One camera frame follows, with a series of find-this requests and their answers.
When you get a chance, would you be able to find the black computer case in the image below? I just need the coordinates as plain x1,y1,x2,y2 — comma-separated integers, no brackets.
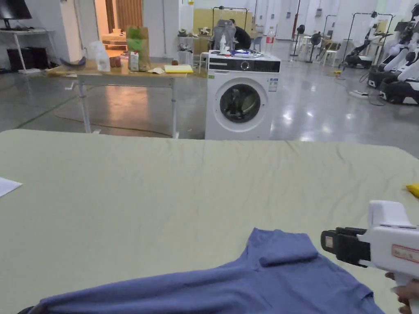
6,47,47,71

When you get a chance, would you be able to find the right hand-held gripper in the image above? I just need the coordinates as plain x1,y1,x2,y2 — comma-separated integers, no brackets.
320,200,419,314

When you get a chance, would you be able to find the white chair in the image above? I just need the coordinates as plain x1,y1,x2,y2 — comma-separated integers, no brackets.
322,40,339,68

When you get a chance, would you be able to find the person's right hand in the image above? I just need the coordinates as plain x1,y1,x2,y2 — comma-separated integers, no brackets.
384,271,413,314

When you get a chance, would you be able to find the white desk with monitor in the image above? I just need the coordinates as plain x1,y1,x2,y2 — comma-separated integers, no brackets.
0,0,57,72

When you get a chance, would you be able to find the wooden table with white legs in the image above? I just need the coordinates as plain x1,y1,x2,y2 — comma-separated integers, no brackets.
47,25,198,135

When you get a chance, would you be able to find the white washing machine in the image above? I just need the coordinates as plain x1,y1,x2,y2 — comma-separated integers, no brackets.
204,27,282,141

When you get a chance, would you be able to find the bed with pale green sheet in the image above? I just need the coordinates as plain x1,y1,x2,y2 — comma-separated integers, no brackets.
0,128,419,314

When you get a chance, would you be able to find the white and black robot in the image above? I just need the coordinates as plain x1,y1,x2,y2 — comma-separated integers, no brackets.
341,11,393,70
367,11,419,106

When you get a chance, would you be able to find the blue shirt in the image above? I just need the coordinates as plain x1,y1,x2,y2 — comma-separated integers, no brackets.
19,228,387,314

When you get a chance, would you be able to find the white paper sheet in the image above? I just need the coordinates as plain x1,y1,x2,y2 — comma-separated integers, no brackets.
0,176,23,198

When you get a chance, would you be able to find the black standing fan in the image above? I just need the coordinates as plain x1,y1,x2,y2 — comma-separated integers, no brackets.
291,24,307,57
304,32,323,63

